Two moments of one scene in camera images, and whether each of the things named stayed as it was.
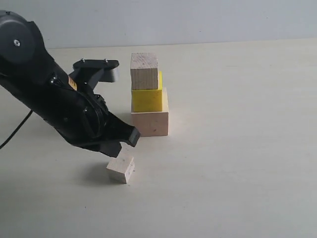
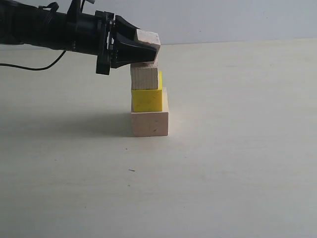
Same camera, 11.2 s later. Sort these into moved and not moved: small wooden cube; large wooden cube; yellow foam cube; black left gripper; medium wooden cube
Moved: black left gripper; small wooden cube
Not moved: medium wooden cube; large wooden cube; yellow foam cube
